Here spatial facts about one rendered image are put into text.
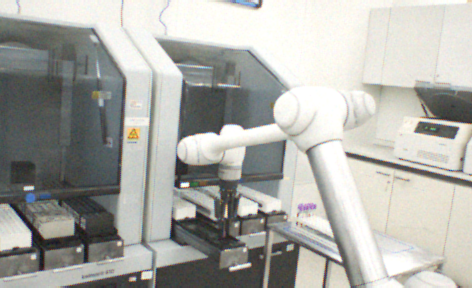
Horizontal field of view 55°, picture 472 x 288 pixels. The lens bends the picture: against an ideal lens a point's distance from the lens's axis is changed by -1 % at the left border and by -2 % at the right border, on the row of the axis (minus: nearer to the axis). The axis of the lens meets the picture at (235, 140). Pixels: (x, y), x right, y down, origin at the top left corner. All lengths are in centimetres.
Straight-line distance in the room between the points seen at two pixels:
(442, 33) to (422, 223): 155
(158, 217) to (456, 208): 244
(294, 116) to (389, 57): 325
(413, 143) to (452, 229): 72
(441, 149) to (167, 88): 246
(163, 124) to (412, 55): 285
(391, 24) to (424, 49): 42
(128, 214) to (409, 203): 260
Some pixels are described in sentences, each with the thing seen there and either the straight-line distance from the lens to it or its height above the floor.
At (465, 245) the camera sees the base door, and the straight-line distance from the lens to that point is 377.
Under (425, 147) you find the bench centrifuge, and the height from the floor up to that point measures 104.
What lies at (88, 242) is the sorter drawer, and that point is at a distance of 177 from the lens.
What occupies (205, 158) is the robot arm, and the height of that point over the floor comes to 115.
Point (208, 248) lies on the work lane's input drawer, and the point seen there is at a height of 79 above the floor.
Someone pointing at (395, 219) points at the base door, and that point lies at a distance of 403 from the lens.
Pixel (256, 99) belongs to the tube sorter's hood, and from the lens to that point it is 210.
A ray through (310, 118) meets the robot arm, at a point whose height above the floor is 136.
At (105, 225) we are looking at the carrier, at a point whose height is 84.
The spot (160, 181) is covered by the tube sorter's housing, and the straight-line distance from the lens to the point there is 190.
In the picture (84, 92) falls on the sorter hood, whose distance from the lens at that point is 169.
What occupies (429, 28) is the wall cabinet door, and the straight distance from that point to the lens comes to 424.
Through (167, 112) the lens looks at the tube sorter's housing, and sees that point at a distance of 186.
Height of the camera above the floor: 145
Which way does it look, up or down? 8 degrees down
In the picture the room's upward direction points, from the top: 6 degrees clockwise
